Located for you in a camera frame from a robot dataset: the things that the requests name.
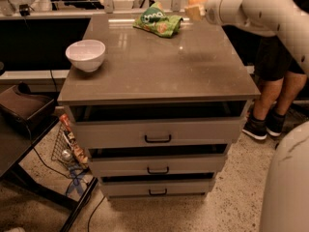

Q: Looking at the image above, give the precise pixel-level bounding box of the black side table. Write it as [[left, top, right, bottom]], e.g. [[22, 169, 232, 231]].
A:
[[0, 116, 97, 232]]

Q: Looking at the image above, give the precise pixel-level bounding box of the white bowl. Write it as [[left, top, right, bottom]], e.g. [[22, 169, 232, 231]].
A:
[[66, 40, 106, 73]]

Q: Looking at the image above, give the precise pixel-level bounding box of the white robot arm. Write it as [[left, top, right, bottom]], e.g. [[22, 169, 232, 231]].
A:
[[184, 0, 309, 232]]

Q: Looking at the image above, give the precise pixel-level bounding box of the left black sneaker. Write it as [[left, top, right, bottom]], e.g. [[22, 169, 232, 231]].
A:
[[242, 113, 267, 140]]

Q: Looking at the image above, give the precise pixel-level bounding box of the middle grey drawer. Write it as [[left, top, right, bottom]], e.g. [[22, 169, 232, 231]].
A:
[[88, 155, 227, 177]]

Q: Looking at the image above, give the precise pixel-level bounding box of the right black sneaker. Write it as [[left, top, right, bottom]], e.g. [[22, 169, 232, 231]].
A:
[[266, 110, 286, 137]]

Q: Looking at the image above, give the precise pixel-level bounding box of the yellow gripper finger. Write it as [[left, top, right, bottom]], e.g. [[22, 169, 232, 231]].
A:
[[184, 4, 205, 21]]

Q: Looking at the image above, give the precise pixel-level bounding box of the wire basket with snacks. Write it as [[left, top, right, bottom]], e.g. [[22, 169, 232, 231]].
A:
[[51, 114, 88, 170]]

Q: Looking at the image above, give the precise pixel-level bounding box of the black sneaker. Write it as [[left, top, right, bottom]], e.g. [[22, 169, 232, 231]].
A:
[[242, 113, 267, 140], [266, 110, 286, 137]]

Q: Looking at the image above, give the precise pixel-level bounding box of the brown bag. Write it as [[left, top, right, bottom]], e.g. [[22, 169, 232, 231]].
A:
[[0, 82, 55, 131]]

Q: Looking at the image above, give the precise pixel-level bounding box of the grey drawer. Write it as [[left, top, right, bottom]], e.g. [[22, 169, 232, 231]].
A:
[[70, 118, 244, 149], [88, 155, 227, 177], [100, 180, 214, 198]]

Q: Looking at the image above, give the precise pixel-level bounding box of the green chip bag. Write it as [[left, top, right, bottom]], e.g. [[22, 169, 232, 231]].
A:
[[133, 2, 183, 38]]

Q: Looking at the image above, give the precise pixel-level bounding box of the grey drawer cabinet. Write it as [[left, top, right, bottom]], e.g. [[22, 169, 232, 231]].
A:
[[59, 14, 259, 186]]

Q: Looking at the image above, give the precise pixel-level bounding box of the black floor cable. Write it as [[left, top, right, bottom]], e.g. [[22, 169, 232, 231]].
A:
[[26, 126, 107, 232]]

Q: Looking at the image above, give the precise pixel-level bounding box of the bottom grey drawer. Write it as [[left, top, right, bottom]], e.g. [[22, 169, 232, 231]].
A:
[[100, 180, 214, 198]]

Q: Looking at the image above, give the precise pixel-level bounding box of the person in black shorts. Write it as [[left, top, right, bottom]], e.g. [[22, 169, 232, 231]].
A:
[[241, 0, 309, 141]]

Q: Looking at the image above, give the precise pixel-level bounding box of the top grey drawer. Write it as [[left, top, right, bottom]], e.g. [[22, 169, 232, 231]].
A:
[[70, 118, 244, 149]]

